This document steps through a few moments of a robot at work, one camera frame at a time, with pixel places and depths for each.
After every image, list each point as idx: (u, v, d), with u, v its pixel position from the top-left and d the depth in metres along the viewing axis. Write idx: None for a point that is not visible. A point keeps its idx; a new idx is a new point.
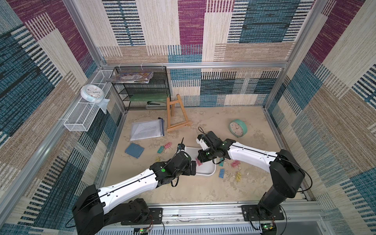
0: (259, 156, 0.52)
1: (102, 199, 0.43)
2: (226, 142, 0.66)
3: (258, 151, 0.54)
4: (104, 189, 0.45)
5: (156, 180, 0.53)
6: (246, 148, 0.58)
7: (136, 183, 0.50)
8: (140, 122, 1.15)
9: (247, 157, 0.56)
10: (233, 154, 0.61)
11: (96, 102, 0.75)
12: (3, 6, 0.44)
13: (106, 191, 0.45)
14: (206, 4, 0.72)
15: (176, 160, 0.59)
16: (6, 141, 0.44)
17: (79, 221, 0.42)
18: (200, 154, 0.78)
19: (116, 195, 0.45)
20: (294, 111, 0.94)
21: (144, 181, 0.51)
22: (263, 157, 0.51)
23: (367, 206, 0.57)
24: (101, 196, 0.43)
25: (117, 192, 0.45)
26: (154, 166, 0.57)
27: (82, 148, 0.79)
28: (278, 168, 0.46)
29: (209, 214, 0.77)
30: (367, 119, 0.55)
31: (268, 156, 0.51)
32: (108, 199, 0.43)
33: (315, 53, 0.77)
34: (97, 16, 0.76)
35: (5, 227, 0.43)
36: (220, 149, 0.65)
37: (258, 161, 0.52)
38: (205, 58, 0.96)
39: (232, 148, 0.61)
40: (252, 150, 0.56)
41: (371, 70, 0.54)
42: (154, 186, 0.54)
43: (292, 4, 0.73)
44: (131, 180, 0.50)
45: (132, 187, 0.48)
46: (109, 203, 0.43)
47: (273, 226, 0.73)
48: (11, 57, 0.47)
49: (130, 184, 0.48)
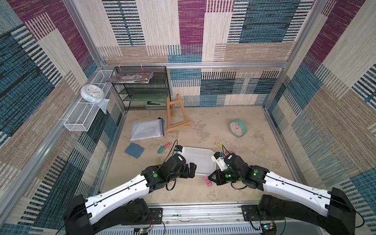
0: (308, 196, 0.46)
1: (89, 210, 0.42)
2: (259, 172, 0.58)
3: (304, 188, 0.48)
4: (92, 199, 0.44)
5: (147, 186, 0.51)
6: (287, 181, 0.51)
7: (126, 190, 0.48)
8: (140, 122, 1.14)
9: (292, 195, 0.50)
10: (270, 189, 0.54)
11: (96, 102, 0.75)
12: (3, 6, 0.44)
13: (94, 201, 0.44)
14: (206, 4, 0.72)
15: (171, 164, 0.56)
16: (6, 141, 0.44)
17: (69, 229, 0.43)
18: (219, 175, 0.68)
19: (104, 204, 0.44)
20: (294, 111, 0.94)
21: (134, 188, 0.49)
22: (315, 198, 0.45)
23: (367, 206, 0.57)
24: (88, 207, 0.42)
25: (105, 202, 0.44)
26: (146, 172, 0.55)
27: (82, 148, 0.79)
28: (339, 214, 0.40)
29: (209, 214, 0.77)
30: (367, 119, 0.55)
31: (320, 197, 0.45)
32: (96, 209, 0.42)
33: (315, 53, 0.77)
34: (97, 17, 0.76)
35: (5, 227, 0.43)
36: (251, 180, 0.57)
37: (308, 202, 0.47)
38: (205, 58, 0.96)
39: (269, 181, 0.54)
40: (295, 185, 0.50)
41: (371, 70, 0.54)
42: (145, 192, 0.52)
43: (293, 4, 0.73)
44: (121, 188, 0.48)
45: (121, 196, 0.47)
46: (96, 214, 0.42)
47: (273, 226, 0.73)
48: (11, 57, 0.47)
49: (118, 193, 0.47)
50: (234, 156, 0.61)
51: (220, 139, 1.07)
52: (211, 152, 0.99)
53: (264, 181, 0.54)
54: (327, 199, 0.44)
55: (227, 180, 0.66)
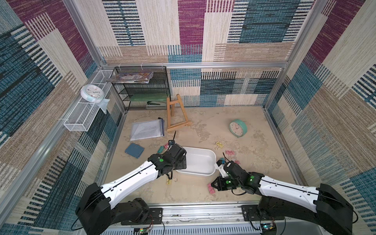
0: (297, 194, 0.49)
1: (107, 195, 0.43)
2: (255, 177, 0.61)
3: (294, 187, 0.51)
4: (107, 185, 0.45)
5: (156, 170, 0.54)
6: (279, 183, 0.55)
7: (137, 175, 0.50)
8: (140, 122, 1.14)
9: (283, 195, 0.53)
10: (267, 192, 0.57)
11: (96, 102, 0.75)
12: (3, 6, 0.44)
13: (109, 187, 0.45)
14: (206, 4, 0.72)
15: (174, 149, 0.62)
16: (6, 141, 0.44)
17: (85, 221, 0.42)
18: (219, 181, 0.72)
19: (120, 189, 0.45)
20: (294, 111, 0.94)
21: (145, 172, 0.52)
22: (304, 195, 0.48)
23: (367, 206, 0.57)
24: (105, 192, 0.43)
25: (121, 186, 0.46)
26: (152, 158, 0.58)
27: (82, 148, 0.79)
28: (327, 209, 0.42)
29: (209, 214, 0.77)
30: (367, 119, 0.55)
31: (309, 194, 0.47)
32: (113, 193, 0.43)
33: (315, 53, 0.77)
34: (97, 16, 0.76)
35: (5, 227, 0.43)
36: (248, 186, 0.61)
37: (298, 200, 0.49)
38: (205, 58, 0.96)
39: (262, 185, 0.58)
40: (287, 186, 0.52)
41: (371, 70, 0.54)
42: (155, 176, 0.56)
43: (292, 4, 0.73)
44: (131, 174, 0.50)
45: (133, 180, 0.48)
46: (115, 198, 0.43)
47: (273, 226, 0.73)
48: (11, 57, 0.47)
49: (131, 177, 0.49)
50: (232, 163, 0.66)
51: (220, 139, 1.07)
52: (211, 152, 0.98)
53: (259, 185, 0.58)
54: (316, 194, 0.46)
55: (227, 186, 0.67)
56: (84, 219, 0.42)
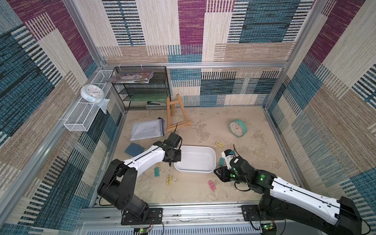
0: (317, 203, 0.46)
1: (131, 165, 0.48)
2: (267, 176, 0.57)
3: (314, 196, 0.48)
4: (128, 160, 0.50)
5: (163, 150, 0.63)
6: (294, 188, 0.51)
7: (150, 153, 0.58)
8: (140, 122, 1.15)
9: (299, 201, 0.50)
10: (278, 194, 0.54)
11: (96, 102, 0.75)
12: (3, 6, 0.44)
13: (131, 160, 0.51)
14: (206, 4, 0.72)
15: (172, 137, 0.73)
16: (6, 141, 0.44)
17: (113, 195, 0.45)
18: (223, 172, 0.69)
19: (139, 162, 0.51)
20: (294, 111, 0.94)
21: (155, 152, 0.60)
22: (324, 206, 0.45)
23: (367, 206, 0.57)
24: (129, 164, 0.49)
25: (140, 160, 0.52)
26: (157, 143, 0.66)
27: (82, 148, 0.79)
28: (348, 224, 0.40)
29: (209, 214, 0.77)
30: (367, 119, 0.55)
31: (330, 205, 0.45)
32: (136, 164, 0.49)
33: (315, 53, 0.77)
34: (97, 17, 0.76)
35: (5, 227, 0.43)
36: (257, 185, 0.57)
37: (317, 210, 0.47)
38: (205, 58, 0.96)
39: (275, 187, 0.53)
40: (304, 193, 0.49)
41: (371, 70, 0.54)
42: (162, 156, 0.64)
43: (292, 4, 0.73)
44: (144, 152, 0.57)
45: (148, 157, 0.55)
46: (139, 168, 0.50)
47: (273, 226, 0.73)
48: (11, 57, 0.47)
49: (146, 154, 0.56)
50: (241, 160, 0.60)
51: (220, 139, 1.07)
52: (210, 150, 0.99)
53: (271, 187, 0.54)
54: (337, 207, 0.44)
55: (230, 178, 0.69)
56: (110, 195, 0.45)
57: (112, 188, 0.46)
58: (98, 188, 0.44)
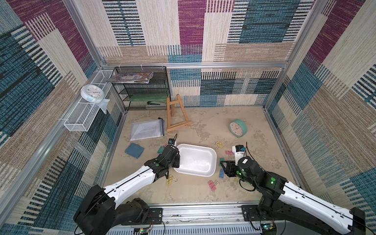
0: (329, 213, 0.45)
1: (111, 195, 0.44)
2: (277, 180, 0.54)
3: (325, 204, 0.47)
4: (109, 186, 0.46)
5: (153, 173, 0.58)
6: (306, 195, 0.49)
7: (136, 177, 0.53)
8: (140, 122, 1.14)
9: (310, 209, 0.49)
10: (288, 199, 0.52)
11: (96, 102, 0.75)
12: (3, 6, 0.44)
13: (112, 188, 0.46)
14: (206, 5, 0.72)
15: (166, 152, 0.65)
16: (6, 141, 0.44)
17: (87, 225, 0.41)
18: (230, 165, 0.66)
19: (122, 189, 0.47)
20: (294, 111, 0.94)
21: (143, 175, 0.55)
22: (337, 216, 0.44)
23: (367, 205, 0.57)
24: (108, 192, 0.45)
25: (123, 187, 0.48)
26: (148, 163, 0.61)
27: (82, 148, 0.79)
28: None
29: (209, 214, 0.77)
30: (367, 119, 0.55)
31: (342, 216, 0.44)
32: (116, 193, 0.45)
33: (315, 53, 0.77)
34: (97, 17, 0.76)
35: (5, 227, 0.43)
36: (266, 187, 0.54)
37: (329, 220, 0.46)
38: (205, 58, 0.96)
39: (287, 192, 0.51)
40: (316, 200, 0.48)
41: (371, 70, 0.54)
42: (152, 179, 0.59)
43: (293, 4, 0.73)
44: (131, 176, 0.52)
45: (133, 182, 0.51)
46: (119, 197, 0.45)
47: (273, 226, 0.73)
48: (11, 57, 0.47)
49: (131, 179, 0.51)
50: (250, 161, 0.56)
51: (220, 139, 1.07)
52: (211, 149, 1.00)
53: (282, 191, 0.52)
54: (350, 219, 0.43)
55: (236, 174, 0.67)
56: (84, 224, 0.42)
57: (89, 216, 0.43)
58: (74, 216, 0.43)
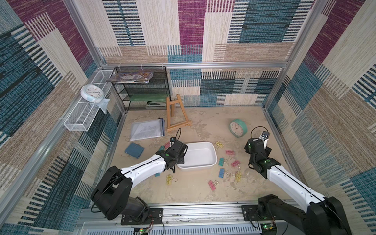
0: (300, 190, 0.48)
1: (128, 176, 0.47)
2: (271, 161, 0.62)
3: (302, 185, 0.49)
4: (126, 169, 0.49)
5: (165, 161, 0.61)
6: (289, 175, 0.54)
7: (150, 163, 0.56)
8: (140, 122, 1.15)
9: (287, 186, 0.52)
10: (272, 176, 0.58)
11: (96, 102, 0.75)
12: (3, 6, 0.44)
13: (129, 170, 0.49)
14: (206, 4, 0.72)
15: (176, 145, 0.69)
16: (6, 141, 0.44)
17: (105, 203, 0.43)
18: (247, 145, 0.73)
19: (137, 172, 0.50)
20: (294, 111, 0.94)
21: (156, 162, 0.58)
22: (306, 194, 0.46)
23: (367, 206, 0.57)
24: (125, 174, 0.47)
25: (138, 170, 0.51)
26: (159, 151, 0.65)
27: (82, 148, 0.79)
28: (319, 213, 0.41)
29: (209, 214, 0.77)
30: (367, 119, 0.55)
31: (312, 196, 0.45)
32: (132, 175, 0.48)
33: (315, 53, 0.77)
34: (97, 17, 0.76)
35: (5, 227, 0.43)
36: (259, 164, 0.63)
37: (298, 196, 0.48)
38: (205, 58, 0.96)
39: (272, 169, 0.58)
40: (295, 181, 0.51)
41: (371, 70, 0.54)
42: (162, 168, 0.61)
43: (292, 4, 0.73)
44: (145, 162, 0.55)
45: (148, 168, 0.54)
46: (135, 178, 0.48)
47: (272, 226, 0.73)
48: (11, 57, 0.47)
49: (145, 165, 0.54)
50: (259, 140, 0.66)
51: (220, 139, 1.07)
52: (211, 145, 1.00)
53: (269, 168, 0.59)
54: (318, 199, 0.44)
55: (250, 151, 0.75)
56: (102, 203, 0.44)
57: (105, 196, 0.45)
58: (92, 194, 0.45)
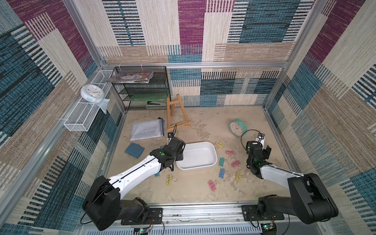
0: (284, 173, 0.54)
1: (116, 185, 0.44)
2: (265, 163, 0.68)
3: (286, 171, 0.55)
4: (114, 177, 0.46)
5: (159, 163, 0.57)
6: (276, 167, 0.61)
7: (142, 167, 0.52)
8: (140, 122, 1.15)
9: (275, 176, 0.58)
10: (265, 173, 0.64)
11: (96, 102, 0.75)
12: (3, 6, 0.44)
13: (117, 178, 0.46)
14: (206, 5, 0.72)
15: (173, 142, 0.65)
16: (6, 141, 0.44)
17: (95, 214, 0.42)
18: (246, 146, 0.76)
19: (127, 180, 0.47)
20: (294, 111, 0.94)
21: (149, 165, 0.54)
22: (289, 175, 0.51)
23: (367, 206, 0.57)
24: (113, 183, 0.44)
25: (128, 177, 0.47)
26: (154, 152, 0.60)
27: (82, 148, 0.79)
28: (299, 185, 0.45)
29: (209, 214, 0.77)
30: (367, 119, 0.55)
31: (293, 174, 0.51)
32: (121, 184, 0.45)
33: (315, 53, 0.77)
34: (97, 17, 0.76)
35: (5, 227, 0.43)
36: (255, 167, 0.69)
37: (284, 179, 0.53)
38: (205, 58, 0.96)
39: (264, 166, 0.64)
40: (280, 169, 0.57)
41: (371, 70, 0.54)
42: (157, 169, 0.58)
43: (293, 4, 0.73)
44: (136, 167, 0.52)
45: (139, 173, 0.50)
46: (124, 188, 0.45)
47: (272, 226, 0.73)
48: (11, 57, 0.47)
49: (137, 170, 0.51)
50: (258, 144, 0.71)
51: (220, 139, 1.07)
52: (211, 145, 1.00)
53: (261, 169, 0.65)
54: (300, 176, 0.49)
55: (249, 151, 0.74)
56: (92, 213, 0.43)
57: (95, 206, 0.43)
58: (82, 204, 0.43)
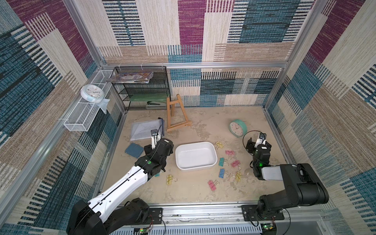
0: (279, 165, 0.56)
1: (96, 209, 0.41)
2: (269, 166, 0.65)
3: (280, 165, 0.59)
4: (95, 199, 0.43)
5: (146, 173, 0.53)
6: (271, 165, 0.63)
7: (126, 182, 0.49)
8: (140, 122, 1.15)
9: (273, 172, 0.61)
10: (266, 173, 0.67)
11: (96, 102, 0.75)
12: (3, 6, 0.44)
13: (98, 200, 0.43)
14: (206, 4, 0.72)
15: (159, 148, 0.59)
16: (6, 141, 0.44)
17: None
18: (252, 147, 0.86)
19: (109, 200, 0.44)
20: (294, 111, 0.94)
21: (133, 178, 0.51)
22: None
23: (367, 206, 0.57)
24: (94, 207, 0.42)
25: (110, 197, 0.44)
26: (139, 162, 0.56)
27: (82, 148, 0.79)
28: (290, 169, 0.50)
29: (209, 214, 0.77)
30: (367, 119, 0.55)
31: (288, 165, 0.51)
32: (103, 206, 0.42)
33: (315, 53, 0.77)
34: (97, 17, 0.76)
35: (5, 227, 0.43)
36: (257, 171, 0.72)
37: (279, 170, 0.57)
38: (205, 59, 0.96)
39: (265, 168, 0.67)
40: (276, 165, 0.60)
41: (371, 70, 0.54)
42: (144, 180, 0.54)
43: (293, 4, 0.73)
44: (119, 182, 0.48)
45: (123, 189, 0.47)
46: (105, 211, 0.42)
47: (272, 226, 0.73)
48: (11, 57, 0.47)
49: (120, 186, 0.47)
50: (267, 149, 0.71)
51: (220, 139, 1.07)
52: (211, 145, 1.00)
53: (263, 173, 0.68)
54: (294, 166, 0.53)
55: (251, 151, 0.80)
56: None
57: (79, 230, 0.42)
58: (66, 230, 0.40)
